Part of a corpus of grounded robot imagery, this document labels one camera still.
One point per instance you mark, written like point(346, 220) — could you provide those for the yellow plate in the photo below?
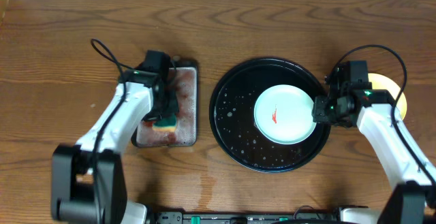
point(381, 82)

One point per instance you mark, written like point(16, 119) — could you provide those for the green scrubbing sponge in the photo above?
point(166, 124)

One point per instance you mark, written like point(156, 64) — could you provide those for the black rectangular soapy tray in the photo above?
point(184, 80)

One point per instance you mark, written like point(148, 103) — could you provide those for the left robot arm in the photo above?
point(88, 183)

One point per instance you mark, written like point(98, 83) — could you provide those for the black round tray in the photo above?
point(232, 115)

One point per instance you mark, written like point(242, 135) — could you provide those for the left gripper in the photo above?
point(172, 97)

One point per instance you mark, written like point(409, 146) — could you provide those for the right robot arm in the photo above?
point(376, 107)

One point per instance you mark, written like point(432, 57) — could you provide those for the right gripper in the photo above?
point(319, 114)

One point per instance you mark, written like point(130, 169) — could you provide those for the light blue plate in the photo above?
point(283, 114)

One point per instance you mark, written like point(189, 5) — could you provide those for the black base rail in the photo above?
point(245, 218)

